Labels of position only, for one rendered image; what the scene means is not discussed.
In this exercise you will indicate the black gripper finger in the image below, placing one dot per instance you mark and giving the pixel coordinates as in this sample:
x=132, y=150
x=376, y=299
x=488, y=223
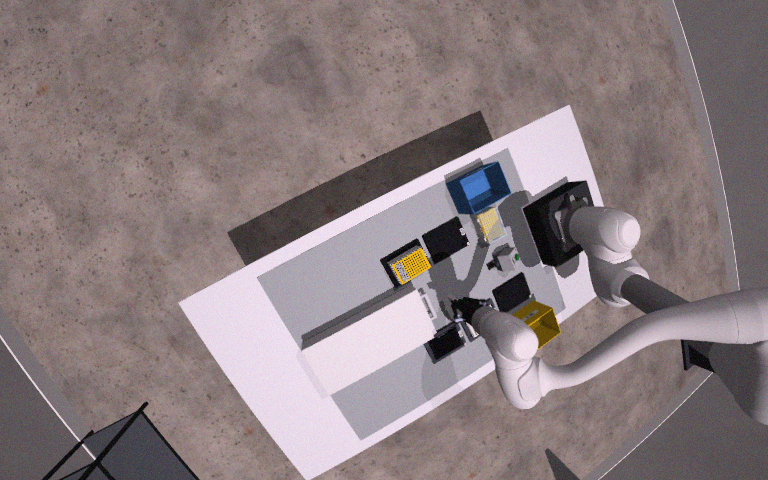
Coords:
x=471, y=301
x=456, y=305

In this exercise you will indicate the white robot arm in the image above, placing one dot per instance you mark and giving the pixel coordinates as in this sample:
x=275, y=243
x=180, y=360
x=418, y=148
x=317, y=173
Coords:
x=737, y=321

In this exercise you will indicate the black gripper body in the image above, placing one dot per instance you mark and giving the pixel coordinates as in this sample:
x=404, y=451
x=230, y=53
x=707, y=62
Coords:
x=470, y=313

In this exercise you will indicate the blue bin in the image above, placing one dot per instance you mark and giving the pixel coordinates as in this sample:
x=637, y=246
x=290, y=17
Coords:
x=483, y=189

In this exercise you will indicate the grey bench mat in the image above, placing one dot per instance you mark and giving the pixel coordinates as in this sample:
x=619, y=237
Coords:
x=344, y=275

